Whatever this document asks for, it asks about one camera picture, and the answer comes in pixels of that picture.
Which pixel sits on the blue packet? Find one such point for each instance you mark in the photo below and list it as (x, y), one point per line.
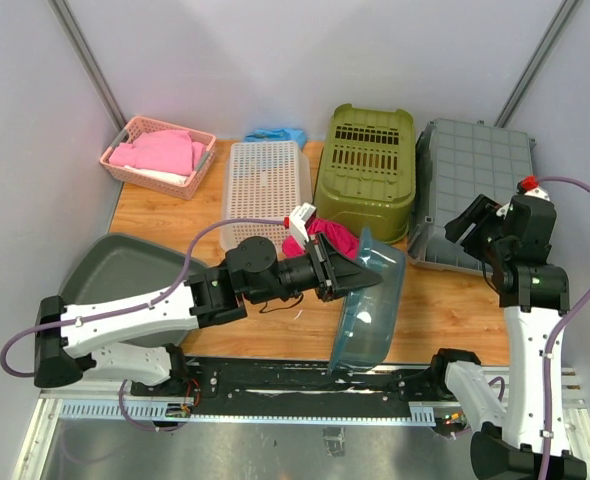
(278, 134)

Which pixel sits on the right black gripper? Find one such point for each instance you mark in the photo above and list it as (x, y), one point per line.
(481, 211)

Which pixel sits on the pink plastic basket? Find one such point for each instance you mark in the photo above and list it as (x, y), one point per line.
(139, 125)

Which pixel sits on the dark grey tray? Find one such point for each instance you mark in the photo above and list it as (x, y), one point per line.
(109, 291)

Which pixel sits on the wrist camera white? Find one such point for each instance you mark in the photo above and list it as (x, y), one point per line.
(529, 187)
(298, 221)

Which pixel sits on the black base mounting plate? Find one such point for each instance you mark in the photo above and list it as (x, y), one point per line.
(288, 388)

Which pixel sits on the large grey plastic bin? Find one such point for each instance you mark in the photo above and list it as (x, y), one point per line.
(455, 162)

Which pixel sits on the magenta crumpled cloth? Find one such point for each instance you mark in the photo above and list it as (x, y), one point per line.
(338, 235)

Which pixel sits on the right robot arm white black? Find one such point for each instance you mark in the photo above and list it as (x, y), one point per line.
(523, 437)

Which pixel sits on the white folded cloth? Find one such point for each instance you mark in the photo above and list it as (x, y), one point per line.
(170, 178)

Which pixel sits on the white perforated basket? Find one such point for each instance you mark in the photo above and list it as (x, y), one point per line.
(265, 180)

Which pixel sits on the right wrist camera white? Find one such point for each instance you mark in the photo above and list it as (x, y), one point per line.
(529, 187)

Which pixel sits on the clear plastic container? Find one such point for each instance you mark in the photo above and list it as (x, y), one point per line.
(368, 317)

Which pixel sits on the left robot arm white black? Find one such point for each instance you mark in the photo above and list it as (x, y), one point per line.
(250, 273)

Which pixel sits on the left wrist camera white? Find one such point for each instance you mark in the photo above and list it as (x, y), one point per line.
(298, 221)

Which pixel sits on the pink folded towel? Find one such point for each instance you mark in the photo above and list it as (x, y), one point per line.
(172, 151)

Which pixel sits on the green plastic basin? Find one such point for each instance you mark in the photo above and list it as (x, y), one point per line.
(367, 174)

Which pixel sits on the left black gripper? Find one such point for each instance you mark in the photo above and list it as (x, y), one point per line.
(334, 271)

